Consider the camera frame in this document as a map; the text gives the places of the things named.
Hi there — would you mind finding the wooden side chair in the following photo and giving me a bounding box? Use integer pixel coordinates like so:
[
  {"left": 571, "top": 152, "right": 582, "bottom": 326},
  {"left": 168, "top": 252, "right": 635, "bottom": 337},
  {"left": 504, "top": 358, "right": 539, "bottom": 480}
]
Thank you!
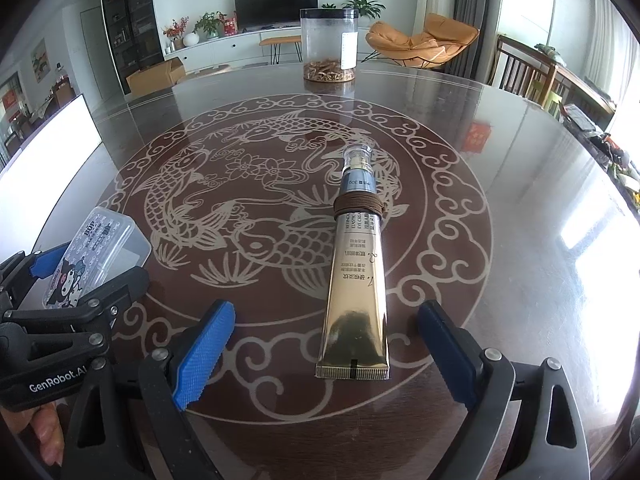
[{"left": 489, "top": 35, "right": 616, "bottom": 128}]

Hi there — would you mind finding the potted green plant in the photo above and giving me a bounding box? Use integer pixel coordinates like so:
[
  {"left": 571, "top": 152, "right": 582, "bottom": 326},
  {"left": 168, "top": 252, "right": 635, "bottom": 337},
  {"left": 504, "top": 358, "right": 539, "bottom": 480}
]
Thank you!
[{"left": 343, "top": 0, "right": 386, "bottom": 20}]

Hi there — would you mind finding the person's left hand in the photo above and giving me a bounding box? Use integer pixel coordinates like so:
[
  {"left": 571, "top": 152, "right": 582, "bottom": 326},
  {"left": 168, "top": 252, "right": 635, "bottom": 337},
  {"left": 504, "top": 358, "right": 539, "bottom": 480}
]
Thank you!
[{"left": 1, "top": 402, "right": 64, "bottom": 466}]

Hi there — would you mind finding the small wooden bench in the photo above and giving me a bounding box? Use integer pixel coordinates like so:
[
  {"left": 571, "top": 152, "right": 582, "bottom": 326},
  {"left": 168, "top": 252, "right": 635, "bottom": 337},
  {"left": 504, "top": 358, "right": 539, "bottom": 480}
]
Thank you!
[{"left": 259, "top": 36, "right": 303, "bottom": 64}]

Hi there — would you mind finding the clear plastic cartoon case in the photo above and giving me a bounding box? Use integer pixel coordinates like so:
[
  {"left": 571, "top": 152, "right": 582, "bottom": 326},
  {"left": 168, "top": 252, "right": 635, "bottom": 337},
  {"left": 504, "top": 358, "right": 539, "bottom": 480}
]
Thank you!
[{"left": 42, "top": 207, "right": 152, "bottom": 309}]

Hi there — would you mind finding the black flat television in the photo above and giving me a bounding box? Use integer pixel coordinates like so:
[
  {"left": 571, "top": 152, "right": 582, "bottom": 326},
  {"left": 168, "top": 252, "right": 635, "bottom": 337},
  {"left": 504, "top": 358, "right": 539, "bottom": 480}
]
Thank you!
[{"left": 234, "top": 0, "right": 318, "bottom": 29}]

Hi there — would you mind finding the clear jar with black lid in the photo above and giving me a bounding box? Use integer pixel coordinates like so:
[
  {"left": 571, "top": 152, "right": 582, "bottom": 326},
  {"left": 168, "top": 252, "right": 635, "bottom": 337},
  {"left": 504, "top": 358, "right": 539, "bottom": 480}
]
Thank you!
[{"left": 299, "top": 8, "right": 359, "bottom": 84}]

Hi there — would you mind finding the red flower arrangement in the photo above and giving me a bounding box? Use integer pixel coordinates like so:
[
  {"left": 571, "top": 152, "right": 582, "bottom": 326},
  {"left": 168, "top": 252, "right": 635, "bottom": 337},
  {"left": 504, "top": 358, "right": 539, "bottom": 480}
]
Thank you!
[{"left": 163, "top": 16, "right": 189, "bottom": 50}]

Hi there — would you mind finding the orange lounge chair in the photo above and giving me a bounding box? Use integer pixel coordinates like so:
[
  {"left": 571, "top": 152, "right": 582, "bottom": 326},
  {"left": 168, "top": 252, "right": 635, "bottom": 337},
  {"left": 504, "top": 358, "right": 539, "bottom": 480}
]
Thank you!
[{"left": 366, "top": 13, "right": 480, "bottom": 68}]

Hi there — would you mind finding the black display cabinet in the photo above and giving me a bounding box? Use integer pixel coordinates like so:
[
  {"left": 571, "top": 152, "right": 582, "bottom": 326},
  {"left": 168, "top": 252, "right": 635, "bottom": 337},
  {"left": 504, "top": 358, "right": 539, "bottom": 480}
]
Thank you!
[{"left": 101, "top": 0, "right": 164, "bottom": 94}]

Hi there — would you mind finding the brown cardboard box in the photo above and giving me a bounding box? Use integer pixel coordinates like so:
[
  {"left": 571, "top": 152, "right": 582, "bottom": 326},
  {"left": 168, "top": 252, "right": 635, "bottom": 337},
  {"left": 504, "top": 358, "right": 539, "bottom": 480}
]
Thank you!
[{"left": 127, "top": 58, "right": 186, "bottom": 98}]

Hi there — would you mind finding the white tv cabinet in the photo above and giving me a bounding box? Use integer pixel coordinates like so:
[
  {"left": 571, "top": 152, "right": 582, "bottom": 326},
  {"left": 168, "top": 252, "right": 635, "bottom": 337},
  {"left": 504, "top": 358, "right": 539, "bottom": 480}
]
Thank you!
[{"left": 162, "top": 27, "right": 374, "bottom": 74}]

